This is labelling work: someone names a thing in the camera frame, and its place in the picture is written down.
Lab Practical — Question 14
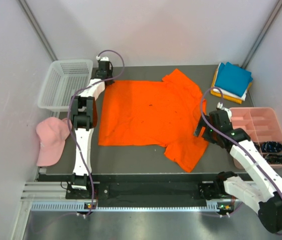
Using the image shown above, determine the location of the orange t shirt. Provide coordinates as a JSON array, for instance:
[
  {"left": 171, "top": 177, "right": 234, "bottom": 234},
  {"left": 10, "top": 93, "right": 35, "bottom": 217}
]
[{"left": 98, "top": 69, "right": 208, "bottom": 173}]

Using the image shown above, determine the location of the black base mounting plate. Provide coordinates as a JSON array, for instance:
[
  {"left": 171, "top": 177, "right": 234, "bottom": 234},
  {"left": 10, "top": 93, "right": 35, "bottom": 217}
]
[{"left": 66, "top": 181, "right": 229, "bottom": 202}]

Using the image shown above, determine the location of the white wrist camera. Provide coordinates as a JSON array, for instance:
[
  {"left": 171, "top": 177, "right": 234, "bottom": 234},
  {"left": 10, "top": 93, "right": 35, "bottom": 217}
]
[
  {"left": 96, "top": 55, "right": 110, "bottom": 62},
  {"left": 216, "top": 102, "right": 232, "bottom": 122}
]

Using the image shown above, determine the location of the folded yellow t shirt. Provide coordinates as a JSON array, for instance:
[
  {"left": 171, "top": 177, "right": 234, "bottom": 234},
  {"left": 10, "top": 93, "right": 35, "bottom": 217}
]
[{"left": 210, "top": 67, "right": 252, "bottom": 105}]

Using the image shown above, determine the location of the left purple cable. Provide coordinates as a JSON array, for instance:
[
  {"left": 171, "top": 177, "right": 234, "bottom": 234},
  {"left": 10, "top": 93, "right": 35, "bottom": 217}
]
[{"left": 66, "top": 49, "right": 125, "bottom": 218}]

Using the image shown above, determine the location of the aluminium frame rail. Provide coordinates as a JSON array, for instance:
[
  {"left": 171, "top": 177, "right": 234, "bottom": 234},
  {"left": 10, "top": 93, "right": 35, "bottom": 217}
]
[{"left": 21, "top": 182, "right": 67, "bottom": 201}]

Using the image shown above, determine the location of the pink baseball cap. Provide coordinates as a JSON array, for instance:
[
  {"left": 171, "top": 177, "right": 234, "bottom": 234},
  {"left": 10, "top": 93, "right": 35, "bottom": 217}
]
[{"left": 36, "top": 117, "right": 70, "bottom": 167}]

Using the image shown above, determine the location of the purple cable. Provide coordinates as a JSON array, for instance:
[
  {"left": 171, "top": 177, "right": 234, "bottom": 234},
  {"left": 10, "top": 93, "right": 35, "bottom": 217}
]
[
  {"left": 199, "top": 86, "right": 282, "bottom": 237},
  {"left": 66, "top": 49, "right": 125, "bottom": 218}
]

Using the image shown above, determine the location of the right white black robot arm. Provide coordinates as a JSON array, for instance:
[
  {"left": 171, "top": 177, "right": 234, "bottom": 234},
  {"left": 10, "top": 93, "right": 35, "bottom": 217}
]
[{"left": 194, "top": 108, "right": 282, "bottom": 235}]

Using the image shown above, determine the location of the grey slotted cable duct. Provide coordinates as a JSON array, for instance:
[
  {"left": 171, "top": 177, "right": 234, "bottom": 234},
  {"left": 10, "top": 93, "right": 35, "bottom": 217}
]
[{"left": 31, "top": 201, "right": 220, "bottom": 212}]

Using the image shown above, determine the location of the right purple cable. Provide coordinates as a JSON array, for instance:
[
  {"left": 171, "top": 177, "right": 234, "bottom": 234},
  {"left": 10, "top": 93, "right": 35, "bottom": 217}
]
[{"left": 199, "top": 86, "right": 282, "bottom": 237}]

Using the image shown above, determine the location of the folded blue t shirt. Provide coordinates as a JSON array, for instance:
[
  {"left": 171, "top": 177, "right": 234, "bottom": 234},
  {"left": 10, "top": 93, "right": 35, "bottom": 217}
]
[{"left": 215, "top": 62, "right": 253, "bottom": 98}]

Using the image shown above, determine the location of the white perforated plastic basket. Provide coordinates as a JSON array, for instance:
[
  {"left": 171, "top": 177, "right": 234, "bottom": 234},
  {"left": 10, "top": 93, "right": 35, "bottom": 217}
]
[{"left": 38, "top": 59, "right": 93, "bottom": 112}]

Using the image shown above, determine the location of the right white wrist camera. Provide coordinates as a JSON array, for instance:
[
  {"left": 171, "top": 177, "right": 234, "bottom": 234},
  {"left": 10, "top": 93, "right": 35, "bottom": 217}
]
[{"left": 216, "top": 102, "right": 232, "bottom": 122}]

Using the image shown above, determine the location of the folded white t shirt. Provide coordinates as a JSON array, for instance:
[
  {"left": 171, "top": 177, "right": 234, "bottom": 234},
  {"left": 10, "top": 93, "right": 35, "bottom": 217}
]
[{"left": 213, "top": 62, "right": 248, "bottom": 102}]

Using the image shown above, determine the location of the pink compartment organizer tray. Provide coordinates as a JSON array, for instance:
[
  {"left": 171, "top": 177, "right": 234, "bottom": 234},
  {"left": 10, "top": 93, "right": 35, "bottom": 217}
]
[{"left": 230, "top": 107, "right": 282, "bottom": 169}]

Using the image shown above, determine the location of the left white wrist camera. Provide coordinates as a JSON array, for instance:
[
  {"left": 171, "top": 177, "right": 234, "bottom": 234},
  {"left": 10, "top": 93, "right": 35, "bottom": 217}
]
[{"left": 96, "top": 55, "right": 110, "bottom": 62}]

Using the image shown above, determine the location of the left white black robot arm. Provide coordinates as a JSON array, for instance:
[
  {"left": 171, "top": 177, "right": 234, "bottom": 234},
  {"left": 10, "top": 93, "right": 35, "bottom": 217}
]
[{"left": 71, "top": 57, "right": 113, "bottom": 198}]

